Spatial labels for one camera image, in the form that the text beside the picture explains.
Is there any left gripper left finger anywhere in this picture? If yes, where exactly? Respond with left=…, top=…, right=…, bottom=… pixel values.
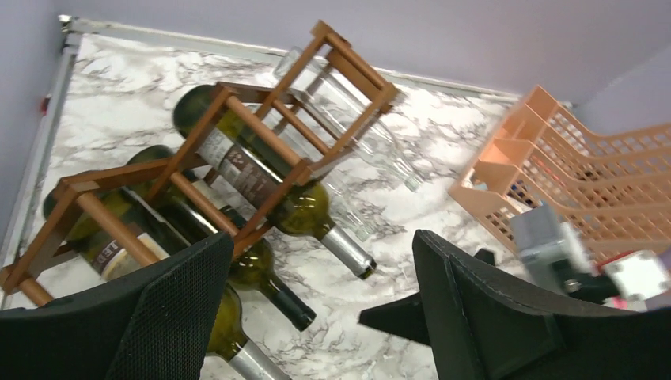
left=1, top=233, right=233, bottom=379

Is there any clear bottle silver cap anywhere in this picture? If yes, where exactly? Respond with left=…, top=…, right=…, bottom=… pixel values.
left=272, top=46, right=426, bottom=193

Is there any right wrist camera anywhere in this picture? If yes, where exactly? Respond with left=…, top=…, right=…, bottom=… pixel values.
left=510, top=205, right=670, bottom=310

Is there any green wine bottle cream label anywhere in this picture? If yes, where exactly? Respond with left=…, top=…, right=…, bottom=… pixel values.
left=154, top=169, right=317, bottom=331

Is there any dark green wine bottle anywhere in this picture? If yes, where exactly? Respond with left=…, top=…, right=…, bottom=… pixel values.
left=172, top=85, right=377, bottom=279

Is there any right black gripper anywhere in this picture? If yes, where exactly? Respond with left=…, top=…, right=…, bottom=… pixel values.
left=548, top=259, right=620, bottom=305

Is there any olive wine bottle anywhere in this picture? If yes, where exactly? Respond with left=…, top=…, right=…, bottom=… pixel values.
left=65, top=187, right=289, bottom=379

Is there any clear glass bottle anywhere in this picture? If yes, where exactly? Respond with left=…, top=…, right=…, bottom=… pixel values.
left=263, top=110, right=373, bottom=241

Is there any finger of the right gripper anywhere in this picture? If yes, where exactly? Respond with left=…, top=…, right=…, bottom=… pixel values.
left=358, top=249, right=496, bottom=348

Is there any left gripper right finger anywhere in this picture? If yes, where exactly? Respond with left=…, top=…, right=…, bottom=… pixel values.
left=412, top=230, right=670, bottom=379

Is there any brown wooden wine rack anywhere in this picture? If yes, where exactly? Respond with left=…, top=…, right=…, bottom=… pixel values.
left=1, top=21, right=399, bottom=305

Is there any peach plastic tiered basket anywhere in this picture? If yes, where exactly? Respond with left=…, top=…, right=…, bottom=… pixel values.
left=449, top=86, right=670, bottom=261

